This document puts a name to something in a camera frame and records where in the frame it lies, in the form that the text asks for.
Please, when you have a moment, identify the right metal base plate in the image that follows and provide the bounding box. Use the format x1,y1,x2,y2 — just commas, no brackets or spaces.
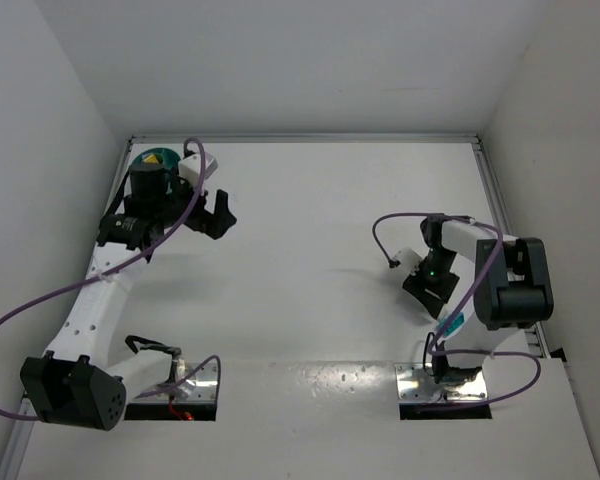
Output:
395,363,488,405

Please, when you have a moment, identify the aluminium frame rail left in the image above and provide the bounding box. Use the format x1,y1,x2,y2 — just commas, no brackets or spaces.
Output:
0,136,134,479

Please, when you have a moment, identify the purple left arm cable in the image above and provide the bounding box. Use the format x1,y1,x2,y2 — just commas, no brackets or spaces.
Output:
0,138,222,422

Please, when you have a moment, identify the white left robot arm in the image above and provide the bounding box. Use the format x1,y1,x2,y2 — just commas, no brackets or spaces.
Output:
20,154,236,431

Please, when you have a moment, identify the teal long lego brick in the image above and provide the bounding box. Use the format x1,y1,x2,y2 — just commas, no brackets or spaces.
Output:
436,312,465,341

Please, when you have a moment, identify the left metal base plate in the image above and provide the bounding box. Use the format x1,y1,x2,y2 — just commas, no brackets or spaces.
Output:
130,360,218,406

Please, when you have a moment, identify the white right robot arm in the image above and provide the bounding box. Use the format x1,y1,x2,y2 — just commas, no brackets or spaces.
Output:
402,214,554,383

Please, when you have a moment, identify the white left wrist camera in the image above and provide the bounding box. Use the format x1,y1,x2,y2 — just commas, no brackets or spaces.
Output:
177,153,218,187

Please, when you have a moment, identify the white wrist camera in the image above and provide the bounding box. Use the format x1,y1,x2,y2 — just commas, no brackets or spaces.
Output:
177,153,218,187
389,247,423,274

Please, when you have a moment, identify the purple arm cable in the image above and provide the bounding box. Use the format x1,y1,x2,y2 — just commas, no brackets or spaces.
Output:
0,138,222,422
372,213,542,411

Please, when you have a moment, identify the aluminium frame rail back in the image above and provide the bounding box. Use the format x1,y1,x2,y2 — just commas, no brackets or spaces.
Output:
129,132,481,145

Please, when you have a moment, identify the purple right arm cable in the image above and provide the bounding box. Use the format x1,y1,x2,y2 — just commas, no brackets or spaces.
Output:
372,213,542,411

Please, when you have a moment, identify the teal divided round container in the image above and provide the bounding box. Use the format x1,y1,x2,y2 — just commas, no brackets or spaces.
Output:
129,147,180,198

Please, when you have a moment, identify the yellow lego brick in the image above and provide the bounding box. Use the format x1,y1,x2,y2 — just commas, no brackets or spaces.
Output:
141,153,162,164

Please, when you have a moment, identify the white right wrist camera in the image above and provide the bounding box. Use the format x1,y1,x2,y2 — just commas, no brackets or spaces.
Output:
389,247,423,274

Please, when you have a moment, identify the metal base plate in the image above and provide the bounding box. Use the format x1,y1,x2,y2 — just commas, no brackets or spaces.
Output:
395,363,488,405
130,360,218,406

